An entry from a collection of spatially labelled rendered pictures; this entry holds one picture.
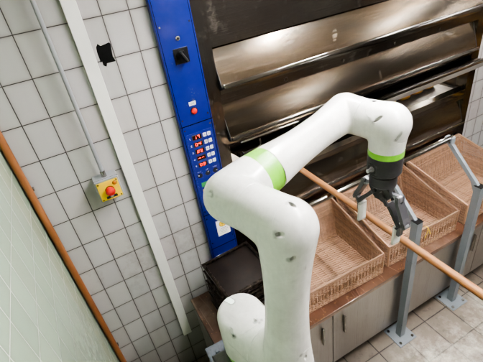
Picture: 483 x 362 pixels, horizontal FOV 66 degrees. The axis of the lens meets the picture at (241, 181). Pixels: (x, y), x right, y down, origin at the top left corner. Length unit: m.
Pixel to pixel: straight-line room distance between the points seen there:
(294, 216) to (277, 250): 0.07
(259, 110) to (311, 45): 0.40
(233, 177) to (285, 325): 0.33
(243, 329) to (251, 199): 0.41
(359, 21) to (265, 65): 0.59
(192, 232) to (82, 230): 0.55
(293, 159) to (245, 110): 1.01
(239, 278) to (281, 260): 1.20
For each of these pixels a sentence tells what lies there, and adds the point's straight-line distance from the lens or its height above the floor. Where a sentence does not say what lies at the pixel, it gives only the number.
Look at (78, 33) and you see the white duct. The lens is 1.53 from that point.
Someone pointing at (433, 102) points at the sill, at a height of 1.18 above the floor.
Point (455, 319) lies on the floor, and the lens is 2.94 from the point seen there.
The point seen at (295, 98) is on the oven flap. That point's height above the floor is 1.54.
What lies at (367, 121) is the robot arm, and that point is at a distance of 0.99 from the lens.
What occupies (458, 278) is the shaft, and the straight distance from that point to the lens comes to 1.51.
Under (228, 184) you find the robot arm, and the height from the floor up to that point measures 1.85.
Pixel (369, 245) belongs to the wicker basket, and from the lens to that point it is 2.26.
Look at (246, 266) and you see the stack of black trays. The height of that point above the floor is 0.87.
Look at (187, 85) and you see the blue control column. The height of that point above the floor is 1.77.
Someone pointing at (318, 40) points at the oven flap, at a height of 1.79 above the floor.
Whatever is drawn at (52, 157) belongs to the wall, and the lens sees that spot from 1.65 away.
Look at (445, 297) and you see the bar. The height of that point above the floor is 0.01.
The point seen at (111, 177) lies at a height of 1.51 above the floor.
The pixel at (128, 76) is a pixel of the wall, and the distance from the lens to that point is 1.60.
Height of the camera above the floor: 2.27
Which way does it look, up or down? 33 degrees down
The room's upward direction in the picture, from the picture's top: 10 degrees counter-clockwise
